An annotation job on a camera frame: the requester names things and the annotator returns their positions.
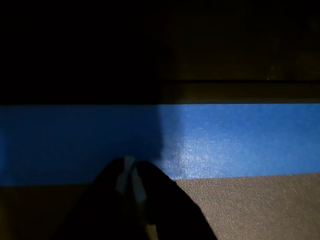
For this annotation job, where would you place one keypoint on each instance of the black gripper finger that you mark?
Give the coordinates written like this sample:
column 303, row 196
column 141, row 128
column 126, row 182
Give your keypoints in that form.
column 170, row 205
column 100, row 205

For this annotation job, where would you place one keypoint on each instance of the blue tape strip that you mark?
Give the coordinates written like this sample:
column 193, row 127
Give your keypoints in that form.
column 225, row 140

